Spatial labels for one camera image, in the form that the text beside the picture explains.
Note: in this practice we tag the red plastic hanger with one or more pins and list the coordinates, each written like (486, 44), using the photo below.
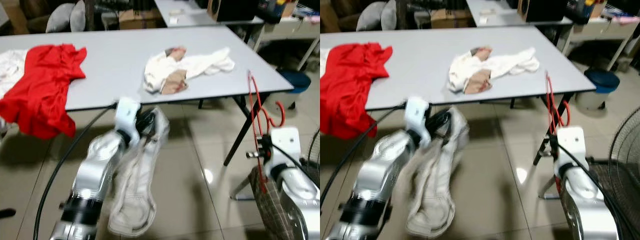
(567, 114)
(283, 116)

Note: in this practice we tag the beige trousers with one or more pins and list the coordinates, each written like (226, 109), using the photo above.
(135, 200)
(435, 200)

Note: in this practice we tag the red shirt thin white stripes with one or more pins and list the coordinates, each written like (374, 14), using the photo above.
(350, 90)
(45, 90)

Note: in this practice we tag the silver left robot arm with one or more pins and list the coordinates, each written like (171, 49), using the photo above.
(97, 160)
(395, 160)

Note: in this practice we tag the black floor fan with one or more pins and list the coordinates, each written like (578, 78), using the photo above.
(625, 140)
(315, 150)

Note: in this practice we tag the brown checked cloth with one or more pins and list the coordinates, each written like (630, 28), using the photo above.
(267, 210)

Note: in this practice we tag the large grey table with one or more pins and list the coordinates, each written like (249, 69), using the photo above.
(430, 55)
(125, 55)

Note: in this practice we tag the blue lidded white bin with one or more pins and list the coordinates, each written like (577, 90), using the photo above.
(296, 80)
(602, 80)

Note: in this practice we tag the cream garment with tan lining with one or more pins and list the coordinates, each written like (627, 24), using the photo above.
(505, 62)
(200, 62)

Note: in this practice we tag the cardboard box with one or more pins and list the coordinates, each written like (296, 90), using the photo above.
(450, 19)
(140, 19)

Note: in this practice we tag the small white box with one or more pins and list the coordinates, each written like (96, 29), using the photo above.
(174, 20)
(484, 20)

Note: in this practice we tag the grey cushion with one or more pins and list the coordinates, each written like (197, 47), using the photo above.
(78, 15)
(60, 19)
(389, 15)
(371, 19)

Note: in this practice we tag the grey table with speaker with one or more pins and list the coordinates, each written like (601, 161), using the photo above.
(500, 12)
(192, 12)

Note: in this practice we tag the white side table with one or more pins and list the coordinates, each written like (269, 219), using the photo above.
(290, 29)
(600, 30)

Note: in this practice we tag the pink cloth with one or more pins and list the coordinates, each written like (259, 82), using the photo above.
(312, 19)
(625, 20)

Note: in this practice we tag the blue yellow box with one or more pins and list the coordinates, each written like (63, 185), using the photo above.
(275, 9)
(582, 10)

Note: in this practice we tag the brown wooden speaker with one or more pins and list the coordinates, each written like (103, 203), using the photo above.
(542, 9)
(232, 9)

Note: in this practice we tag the brown sofa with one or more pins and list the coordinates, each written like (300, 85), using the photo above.
(35, 7)
(345, 7)

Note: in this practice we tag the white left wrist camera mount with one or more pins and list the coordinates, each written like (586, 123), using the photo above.
(417, 112)
(127, 112)

